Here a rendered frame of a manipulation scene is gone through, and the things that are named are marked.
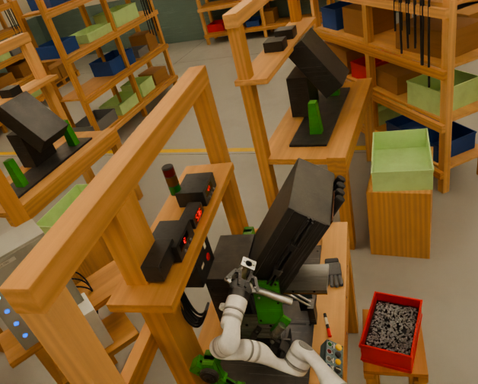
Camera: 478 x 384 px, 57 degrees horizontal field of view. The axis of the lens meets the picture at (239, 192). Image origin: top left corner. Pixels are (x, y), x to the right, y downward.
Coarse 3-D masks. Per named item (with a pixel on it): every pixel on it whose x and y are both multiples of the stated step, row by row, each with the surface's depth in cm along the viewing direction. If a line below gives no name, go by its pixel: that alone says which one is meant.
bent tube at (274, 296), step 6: (246, 258) 163; (246, 264) 161; (252, 264) 162; (246, 270) 163; (264, 294) 171; (270, 294) 171; (276, 294) 172; (276, 300) 172; (282, 300) 171; (288, 300) 171
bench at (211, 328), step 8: (320, 240) 252; (352, 280) 276; (352, 288) 274; (352, 296) 278; (352, 304) 282; (208, 312) 225; (352, 312) 287; (208, 320) 221; (216, 320) 220; (352, 320) 291; (208, 328) 216; (216, 328) 215; (352, 328) 296; (200, 336) 214; (208, 336) 213; (216, 336) 211; (200, 344) 209; (208, 344) 208
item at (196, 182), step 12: (192, 180) 192; (204, 180) 190; (180, 192) 186; (192, 192) 184; (204, 192) 184; (180, 204) 189; (204, 204) 186; (156, 228) 168; (168, 228) 166; (180, 228) 164; (192, 228) 169; (180, 240) 159; (180, 252) 158
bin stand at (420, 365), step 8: (416, 352) 190; (424, 352) 189; (416, 360) 187; (424, 360) 186; (368, 368) 189; (376, 368) 188; (384, 368) 187; (416, 368) 184; (424, 368) 183; (368, 376) 190; (376, 376) 191; (408, 376) 184; (416, 376) 183; (424, 376) 182
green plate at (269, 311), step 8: (264, 280) 180; (264, 288) 181; (272, 288) 180; (256, 296) 183; (264, 296) 182; (256, 304) 185; (264, 304) 184; (272, 304) 182; (280, 304) 182; (264, 312) 185; (272, 312) 184; (280, 312) 183; (264, 320) 186; (272, 320) 185
